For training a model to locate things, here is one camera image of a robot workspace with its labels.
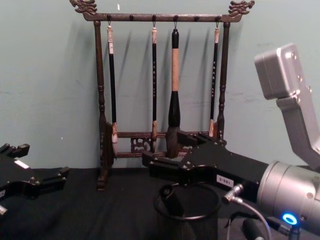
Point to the dark wooden brush rack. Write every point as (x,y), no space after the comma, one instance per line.
(100,75)

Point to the thin black brush, brown tuft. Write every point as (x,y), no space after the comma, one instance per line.
(214,82)

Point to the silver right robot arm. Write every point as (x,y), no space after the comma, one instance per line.
(287,180)

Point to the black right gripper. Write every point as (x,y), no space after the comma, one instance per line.
(225,165)

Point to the black mesh pen holder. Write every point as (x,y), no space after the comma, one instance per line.
(200,225)

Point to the thin black brush, dark tuft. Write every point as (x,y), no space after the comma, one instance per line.
(154,82)

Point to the large tan and black brush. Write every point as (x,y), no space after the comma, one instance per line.
(175,105)

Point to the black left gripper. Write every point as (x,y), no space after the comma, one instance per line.
(15,180)

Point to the thin black brush, white tuft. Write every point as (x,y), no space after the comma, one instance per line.
(112,82)

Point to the black table cloth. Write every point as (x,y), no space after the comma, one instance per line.
(100,212)

